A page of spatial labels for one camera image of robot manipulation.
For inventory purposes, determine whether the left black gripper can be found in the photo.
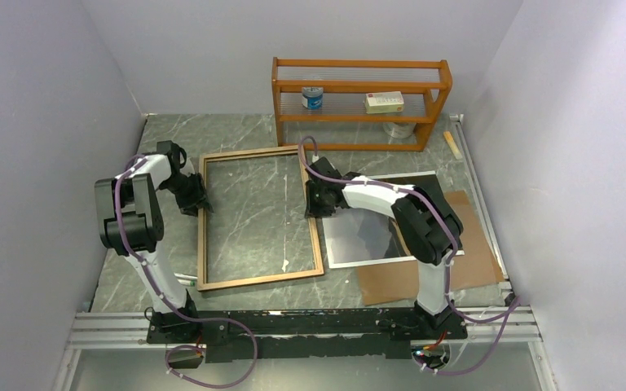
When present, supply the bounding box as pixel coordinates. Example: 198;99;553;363
161;173;214;219

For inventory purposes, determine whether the landscape photo print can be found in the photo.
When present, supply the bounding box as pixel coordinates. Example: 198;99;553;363
316;177;439;268

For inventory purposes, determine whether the black wooden picture frame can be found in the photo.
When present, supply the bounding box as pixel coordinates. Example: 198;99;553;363
196;146;325;292

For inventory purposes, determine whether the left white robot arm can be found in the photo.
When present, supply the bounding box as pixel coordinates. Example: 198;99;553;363
94;141;213;342

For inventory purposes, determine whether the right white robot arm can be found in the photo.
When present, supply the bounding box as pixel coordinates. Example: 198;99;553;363
299;156;463;338

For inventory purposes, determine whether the green capped marker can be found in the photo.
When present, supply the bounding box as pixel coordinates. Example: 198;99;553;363
174;273;197;287

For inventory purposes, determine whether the blue white tape roll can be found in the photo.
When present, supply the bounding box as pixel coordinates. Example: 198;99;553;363
301;86;324;110

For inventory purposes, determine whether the brown cardboard backing board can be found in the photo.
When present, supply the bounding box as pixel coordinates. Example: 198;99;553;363
356;191;505;307

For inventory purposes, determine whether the white red small box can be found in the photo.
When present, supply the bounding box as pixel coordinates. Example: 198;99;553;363
364;91;405;114

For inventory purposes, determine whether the orange wooden shelf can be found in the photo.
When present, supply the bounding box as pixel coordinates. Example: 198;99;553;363
271;57;453;152

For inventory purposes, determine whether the small wooden stick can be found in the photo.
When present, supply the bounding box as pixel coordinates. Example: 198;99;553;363
443;131;463;160

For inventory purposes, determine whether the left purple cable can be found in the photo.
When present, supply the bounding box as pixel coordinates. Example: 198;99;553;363
112;153;260;389

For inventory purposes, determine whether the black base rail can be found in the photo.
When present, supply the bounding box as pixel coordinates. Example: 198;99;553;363
146;307;468;363

